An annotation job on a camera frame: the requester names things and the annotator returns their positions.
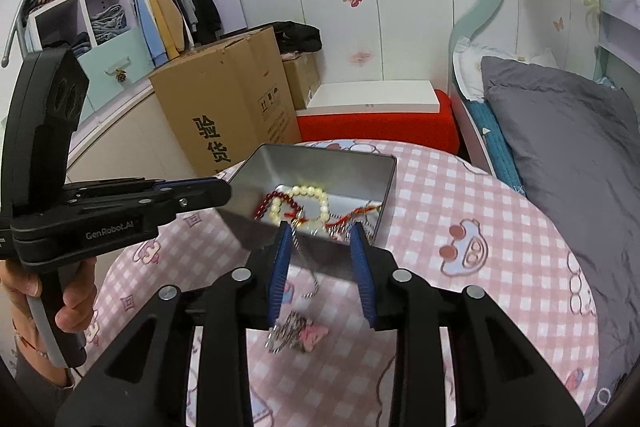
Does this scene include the black cloth bundle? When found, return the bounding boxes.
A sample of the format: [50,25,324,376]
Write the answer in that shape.
[220,21,323,54]

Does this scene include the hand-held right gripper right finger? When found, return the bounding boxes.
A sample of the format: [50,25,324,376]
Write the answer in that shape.
[348,223,587,427]

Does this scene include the white bead bracelet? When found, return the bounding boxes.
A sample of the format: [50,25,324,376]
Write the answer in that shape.
[269,184,331,228]

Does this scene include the ball chain keychain pink charm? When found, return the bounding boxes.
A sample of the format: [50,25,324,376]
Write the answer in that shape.
[264,227,331,356]

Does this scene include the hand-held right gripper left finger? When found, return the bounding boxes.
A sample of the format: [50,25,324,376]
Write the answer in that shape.
[54,221,294,427]

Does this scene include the teal knitted blanket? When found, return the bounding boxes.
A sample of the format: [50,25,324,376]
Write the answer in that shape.
[467,99,527,198]

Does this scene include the red string bracelet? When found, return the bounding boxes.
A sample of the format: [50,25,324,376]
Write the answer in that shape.
[324,202,386,234]

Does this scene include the red stool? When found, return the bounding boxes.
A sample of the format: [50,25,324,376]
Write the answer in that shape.
[296,89,461,154]

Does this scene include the folded dark clothes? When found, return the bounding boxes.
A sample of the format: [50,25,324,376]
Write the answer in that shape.
[42,33,92,56]

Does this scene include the person's left hand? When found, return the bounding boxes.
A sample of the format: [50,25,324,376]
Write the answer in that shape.
[0,256,99,336]

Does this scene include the grey blanket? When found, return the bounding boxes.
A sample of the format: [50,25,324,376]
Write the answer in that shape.
[480,56,640,414]

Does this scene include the dark red bead bracelet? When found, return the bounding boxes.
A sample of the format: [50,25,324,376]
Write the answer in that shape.
[252,188,304,221]

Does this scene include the light blue hanging garment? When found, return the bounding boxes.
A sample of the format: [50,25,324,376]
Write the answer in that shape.
[124,0,169,67]

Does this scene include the person's left forearm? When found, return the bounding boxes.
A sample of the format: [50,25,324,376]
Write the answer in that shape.
[0,304,77,408]

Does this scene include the large cardboard box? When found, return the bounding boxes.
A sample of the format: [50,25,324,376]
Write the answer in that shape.
[149,26,302,178]

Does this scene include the black hanging jacket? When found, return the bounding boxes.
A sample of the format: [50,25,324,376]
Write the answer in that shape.
[175,0,223,46]

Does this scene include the white pillow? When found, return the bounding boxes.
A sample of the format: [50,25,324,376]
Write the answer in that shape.
[452,38,566,100]

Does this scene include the mint drawer unit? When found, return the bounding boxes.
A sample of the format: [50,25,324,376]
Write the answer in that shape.
[79,27,157,124]

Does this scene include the folded jeans stack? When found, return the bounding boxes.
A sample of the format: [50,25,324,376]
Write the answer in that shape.
[90,4,127,46]

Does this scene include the white board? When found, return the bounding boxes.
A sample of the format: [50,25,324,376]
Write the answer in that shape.
[305,80,441,114]

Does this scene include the grey metal tin box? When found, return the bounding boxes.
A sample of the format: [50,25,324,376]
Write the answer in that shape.
[216,144,398,284]

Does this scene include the pink checked tablecloth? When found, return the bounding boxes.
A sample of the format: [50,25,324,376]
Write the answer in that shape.
[85,139,601,427]

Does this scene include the small cardboard box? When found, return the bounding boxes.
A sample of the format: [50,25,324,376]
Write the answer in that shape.
[281,53,321,110]

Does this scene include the yellow hanging garment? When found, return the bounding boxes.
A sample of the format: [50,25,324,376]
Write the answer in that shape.
[139,0,187,60]

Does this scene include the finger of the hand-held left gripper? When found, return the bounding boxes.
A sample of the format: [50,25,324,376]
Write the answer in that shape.
[64,177,172,204]
[75,176,232,228]

